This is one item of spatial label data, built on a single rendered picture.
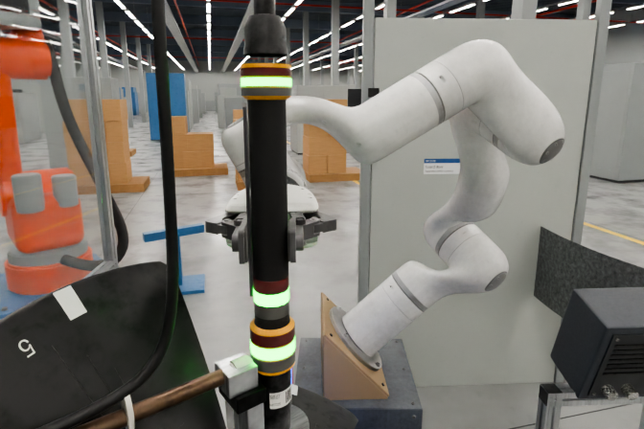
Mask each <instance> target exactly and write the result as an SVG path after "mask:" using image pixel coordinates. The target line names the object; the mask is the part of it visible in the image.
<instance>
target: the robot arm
mask: <svg viewBox="0 0 644 429"><path fill-rule="evenodd" d="M286 105H287V127H288V126H291V125H294V124H311V125H314V126H317V127H319V128H321V129H323V130H325V131H326V132H328V133H329V134H330V135H331V136H333V137H334V138H335V139H336V140H337V141H338V142H339V143H340V144H341V145H342V146H343V147H344V148H345V149H346V150H347V151H348V152H349V153H350V154H351V155H352V156H353V157H354V158H355V159H356V160H357V161H359V162H360V163H361V164H365V165H369V164H373V163H376V162H377V161H379V160H381V159H383V158H384V157H386V156H388V155H390V154H391V153H393V152H395V151H396V150H398V149H399V148H401V147H403V146H405V145H407V144H408V143H410V142H412V141H413V140H415V139H417V138H418V137H420V136H422V135H423V134H425V133H427V132H428V131H429V130H431V129H433V128H434V127H436V126H437V125H439V124H441V123H443V122H445V121H446V120H448V119H449V122H450V127H451V131H452V135H453V138H454V141H455V144H456V147H457V150H458V154H459V158H460V172H459V176H458V180H457V184H456V187H455V190H454V193H453V195H452V197H451V198H450V200H449V201H448V203H447V204H445V205H444V206H443V207H441V208H440V209H438V210H436V211H435V212H434V213H432V214H431V215H430V216H429V217H428V218H427V219H426V221H425V224H424V236H425V240H426V242H427V243H428V245H429V246H430V247H431V248H432V249H433V250H434V252H435V253H436V254H437V255H438V256H439V257H440V258H441V259H442V261H443V262H444V263H445V264H446V265H447V266H448V269H447V270H442V271H437V270H434V269H432V268H429V267H428V266H426V265H424V264H422V263H419V262H417V261H414V260H412V261H408V262H407V263H405V264H404V265H402V266H401V267H400V268H399V269H398V270H396V271H395V272H394V273H393V274H392V275H391V276H389V277H388V278H387V279H386V280H385V281H384V282H383V283H381V284H380V285H379V286H378V287H377V288H375V289H374V290H373V291H372V292H371V293H370V294H369V295H367V296H366V297H365V298H364V299H363V300H362V301H361V302H359V303H358V304H357V305H356V306H355V307H354V308H352V309H351V310H350V311H349V312H348V313H347V312H346V311H345V310H343V309H342V308H341V307H340V306H339V307H337V306H334V307H333V308H332V309H331V310H330V319H331V322H332V324H333V327H334V329H335V331H336V333H337V335H338V336H339V338H340V339H341V341H342V342H343V343H344V345H345V346H346V347H347V349H348V350H349V351H350V352H351V354H352V355H353V356H354V357H355V358H356V359H357V360H358V361H359V362H360V363H361V364H363V365H364V366H365V367H367V368H368V369H370V370H372V371H378V370H379V369H380V368H381V366H382V364H381V359H380V354H379V352H378V350H380V349H381V348H382V347H383V346H385V345H386V344H387V343H388V342H389V341H390V340H392V339H393V338H394V337H395V336H396V335H398V334H399V333H400V332H401V331H402V330H403V329H405V328H406V327H407V326H408V325H409V324H411V323H412V322H413V321H414V320H415V319H417V318H418V317H419V316H420V315H421V314H422V313H424V312H425V311H426V310H427V309H428V308H430V307H431V306H432V305H433V304H435V303H436V302H437V301H439V300H441V299H442V298H444V297H446V296H449V295H453V294H462V293H485V292H489V291H492V290H494V289H496V288H498V287H499V286H500V285H501V284H502V283H503V282H504V281H505V278H506V276H507V274H508V270H509V264H508V261H507V258H506V256H505V255H504V253H503V252H502V251H501V250H500V249H499V248H498V247H497V246H496V245H495V244H494V243H493V242H492V241H491V240H490V239H489V238H488V237H487V236H486V235H485V234H484V233H483V232H482V231H481V230H480V229H479V228H478V227H477V226H476V225H475V224H474V222H477V221H481V220H484V219H486V218H488V217H490V216H491V215H493V214H494V213H495V211H496V210H497V208H498V207H499V205H500V203H501V201H502V199H503V197H504V194H505V192H506V190H507V187H508V184H509V180H510V169H509V165H508V161H507V158H506V156H505V154H506V155H507V156H509V157H510V158H512V159H514V160H516V161H518V162H520V163H522V164H525V165H530V166H535V165H540V164H544V163H546V162H548V161H551V160H552V159H553V158H554V157H555V156H557V155H558V153H560V152H561V149H562V148H563V146H564V141H565V128H564V122H563V120H562V117H561V115H560V114H559V112H558V110H557V109H556V107H555V106H554V105H553V103H552V102H551V101H550V100H549V99H548V98H547V97H546V96H545V95H544V94H543V93H542V92H541V90H540V89H539V88H538V87H537V86H536V85H535V84H534V83H533V82H532V81H531V80H529V79H528V78H527V77H526V76H525V75H524V74H523V73H522V71H521V70H520V69H519V68H518V66H517V65H516V63H515V62H514V60H513V59H512V57H511V55H510V54H509V53H508V51H507V50H506V49H505V48H504V47H503V46H502V45H500V44H499V43H497V42H495V41H492V40H488V39H477V40H473V41H469V42H466V43H464V44H462V45H460V46H458V47H456V48H454V49H452V50H450V51H449V52H447V53H445V54H444V55H442V56H440V57H438V58H436V59H435V60H433V61H431V62H430V63H429V64H427V65H426V66H424V67H422V68H421V69H419V70H417V71H416V72H414V73H412V74H411V75H409V76H407V77H405V78H404V79H401V80H400V81H398V82H397V83H395V84H393V85H392V86H390V87H388V88H387V89H385V90H384V91H382V92H380V93H379V94H377V95H376V96H375V97H373V98H371V99H370V100H368V101H367V102H364V103H363V104H361V105H359V106H355V107H347V106H343V105H340V104H337V103H334V102H330V101H327V100H323V99H319V98H316V97H309V96H291V97H290V98H289V99H287V101H286ZM221 142H222V145H223V147H224V149H225V151H226V153H227V155H228V156H229V158H230V160H231V161H232V163H233V165H234V166H235V168H236V170H237V171H238V173H239V174H240V176H241V179H242V180H243V182H244V185H245V166H244V141H243V117H242V118H240V119H238V120H236V121H235V122H233V123H232V124H230V125H228V126H227V127H226V129H225V130H224V131H223V133H222V135H221ZM225 211H226V212H227V213H226V214H221V215H218V216H215V217H212V218H209V219H206V220H205V232H206V233H210V234H216V235H219V234H221V236H222V237H224V238H225V239H226V244H227V245H228V246H229V247H231V248H232V252H239V264H245V263H246V262H248V237H247V217H246V192H245V189H244V190H242V191H240V192H238V193H237V194H236V195H234V196H233V197H232V198H231V199H230V201H229V202H228V203H227V205H226V207H225ZM318 211H319V210H318V203H317V201H316V199H315V197H314V195H313V194H312V193H311V192H310V191H309V190H308V187H307V179H306V174H305V172H304V169H303V168H302V166H301V165H300V164H299V163H298V162H297V161H296V160H295V159H293V158H292V157H290V156H289V154H288V152H287V248H288V261H290V263H296V251H304V248H310V247H312V246H314V245H315V244H317V242H318V239H319V236H320V232H322V233H327V232H330V231H335V230H336V217H333V216H330V215H327V214H323V213H320V212H318Z"/></svg>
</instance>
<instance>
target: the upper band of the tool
mask: <svg viewBox="0 0 644 429"><path fill-rule="evenodd" d="M246 67H281V68H290V69H291V65H290V64H283V63H245V64H241V68H246ZM241 78H289V79H291V77H285V76H243V77H241ZM245 87H283V88H291V86H242V87H241V88H245ZM242 97H244V98H245V99H247V100H287V99H289V98H290V97H291V96H242Z"/></svg>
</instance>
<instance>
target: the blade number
mask: <svg viewBox="0 0 644 429"><path fill-rule="evenodd" d="M6 346H7V347H8V349H9V350H10V351H11V352H12V354H13V355H14V356H15V357H16V358H17V360H18V361H19V362H20V363H21V364H22V365H23V367H24V368H25V369H26V368H27V367H29V366H30V365H32V364H33V363H34V362H35V361H36V360H38V359H39V358H41V357H42V356H43V355H45V354H46V353H48V352H47V351H46V350H45V349H44V348H43V347H42V345H41V344H40V343H39V341H38V340H37V339H36V337H35V336H34V334H33V333H32V332H31V330H30V329H29V330H27V331H25V332H24V333H22V334H21V335H19V336H18V337H16V338H14V339H13V340H11V341H10V342H9V343H8V344H6Z"/></svg>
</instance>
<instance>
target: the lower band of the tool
mask: <svg viewBox="0 0 644 429"><path fill-rule="evenodd" d="M289 318H290V322H289V324H288V325H287V326H286V327H283V328H279V329H274V330H266V329H261V328H258V327H256V326H255V324H254V321H255V318H254V319H253V320H252V321H251V323H250V329H251V330H252V331H253V332H254V333H256V334H258V335H261V336H269V337H271V336H279V335H283V334H286V333H288V332H290V331H291V330H292V329H293V328H294V325H295V324H294V320H293V319H292V318H291V317H290V316H289ZM293 340H294V339H293ZM293 340H292V341H293ZM292 341H291V342H292ZM291 342H290V343H291ZM251 343H252V342H251ZM290 343H289V344H290ZM252 344H253V343H252ZM289 344H287V345H289ZM253 345H254V346H256V345H255V344H253ZM287 345H286V346H287ZM256 347H258V348H261V349H265V350H276V349H280V348H283V347H285V346H282V347H279V348H272V349H269V348H262V347H259V346H256ZM251 354H252V353H251ZM252 355H253V354H252ZM291 355H292V354H291ZM253 356H254V355H253ZM254 357H255V356H254ZM255 358H256V359H258V360H261V361H265V362H277V361H281V360H284V359H287V358H289V356H288V357H286V358H284V359H280V360H275V361H266V360H262V359H259V358H257V357H255ZM294 364H295V362H294ZM294 364H293V365H292V366H291V367H290V368H289V369H287V370H285V371H283V372H280V373H262V372H259V371H258V373H260V374H263V375H270V376H272V375H279V374H283V373H286V372H287V371H289V370H290V369H291V368H292V367H293V366H294Z"/></svg>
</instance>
